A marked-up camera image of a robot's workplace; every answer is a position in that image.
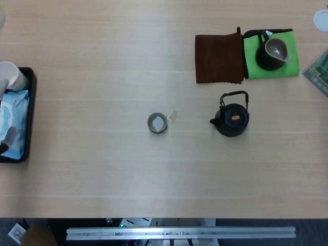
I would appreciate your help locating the small grey tea cup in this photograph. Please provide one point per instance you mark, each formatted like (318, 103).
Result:
(151, 129)

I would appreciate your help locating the white paper cup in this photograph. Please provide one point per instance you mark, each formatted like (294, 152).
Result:
(14, 74)

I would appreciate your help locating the aluminium rail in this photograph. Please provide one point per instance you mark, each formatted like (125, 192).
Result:
(179, 233)

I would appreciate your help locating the black ceramic pitcher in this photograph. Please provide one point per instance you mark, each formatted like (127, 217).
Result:
(264, 61)

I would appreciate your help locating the orange brown stool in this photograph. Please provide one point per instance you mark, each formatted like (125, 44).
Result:
(38, 237)

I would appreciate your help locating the white floor socket box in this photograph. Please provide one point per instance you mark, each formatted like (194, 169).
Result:
(16, 233)

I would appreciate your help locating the green tea box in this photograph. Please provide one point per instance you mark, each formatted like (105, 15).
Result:
(319, 74)

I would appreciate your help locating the brown cloth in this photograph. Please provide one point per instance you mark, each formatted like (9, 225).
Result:
(217, 59)

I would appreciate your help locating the black plastic tray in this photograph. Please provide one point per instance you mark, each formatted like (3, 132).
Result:
(32, 102)

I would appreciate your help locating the white round lid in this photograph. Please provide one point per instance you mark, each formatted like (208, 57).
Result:
(322, 20)

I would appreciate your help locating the blue wet wipes pack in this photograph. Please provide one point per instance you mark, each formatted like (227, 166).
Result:
(19, 115)

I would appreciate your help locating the tea bag with tag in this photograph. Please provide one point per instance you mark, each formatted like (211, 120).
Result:
(174, 116)

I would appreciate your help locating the green cloth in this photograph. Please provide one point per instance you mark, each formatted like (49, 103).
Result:
(292, 51)

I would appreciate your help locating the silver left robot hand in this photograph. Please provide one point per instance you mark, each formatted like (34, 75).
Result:
(10, 135)

